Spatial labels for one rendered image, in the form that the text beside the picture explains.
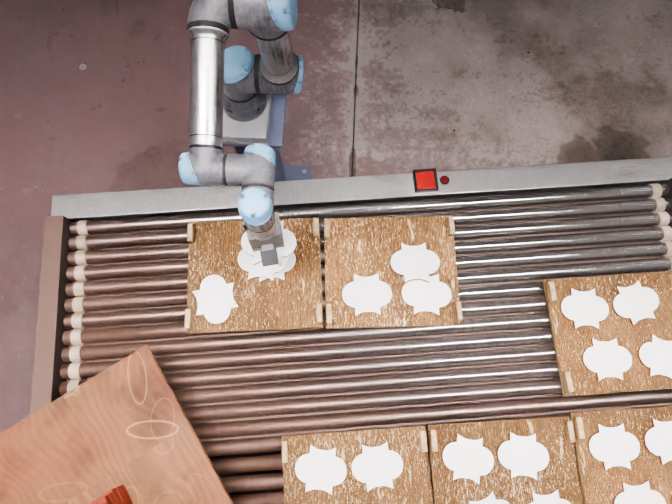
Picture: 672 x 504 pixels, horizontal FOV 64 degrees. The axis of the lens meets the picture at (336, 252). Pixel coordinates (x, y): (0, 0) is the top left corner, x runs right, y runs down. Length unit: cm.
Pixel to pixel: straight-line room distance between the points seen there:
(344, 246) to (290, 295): 23
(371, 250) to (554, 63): 197
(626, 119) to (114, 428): 284
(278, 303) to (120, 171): 156
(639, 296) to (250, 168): 124
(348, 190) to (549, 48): 192
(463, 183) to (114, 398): 123
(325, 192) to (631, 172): 102
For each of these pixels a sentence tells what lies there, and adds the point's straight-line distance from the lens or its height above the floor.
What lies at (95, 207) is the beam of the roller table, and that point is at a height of 91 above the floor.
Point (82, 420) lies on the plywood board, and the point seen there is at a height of 104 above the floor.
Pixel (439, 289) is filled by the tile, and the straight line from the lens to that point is 167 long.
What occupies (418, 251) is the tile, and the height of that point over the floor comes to 95.
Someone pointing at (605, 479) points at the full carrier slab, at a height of 94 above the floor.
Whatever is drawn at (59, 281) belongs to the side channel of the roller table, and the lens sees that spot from 183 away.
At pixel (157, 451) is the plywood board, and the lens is 158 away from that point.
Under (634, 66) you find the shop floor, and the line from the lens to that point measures 353.
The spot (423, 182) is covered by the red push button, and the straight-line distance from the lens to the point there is 178.
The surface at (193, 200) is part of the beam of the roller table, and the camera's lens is 180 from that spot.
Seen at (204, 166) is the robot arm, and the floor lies 142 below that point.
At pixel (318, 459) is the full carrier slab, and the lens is 161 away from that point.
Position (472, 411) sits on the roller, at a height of 92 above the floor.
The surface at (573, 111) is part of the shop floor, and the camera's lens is 323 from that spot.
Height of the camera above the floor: 255
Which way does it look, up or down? 74 degrees down
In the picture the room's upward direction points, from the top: 3 degrees clockwise
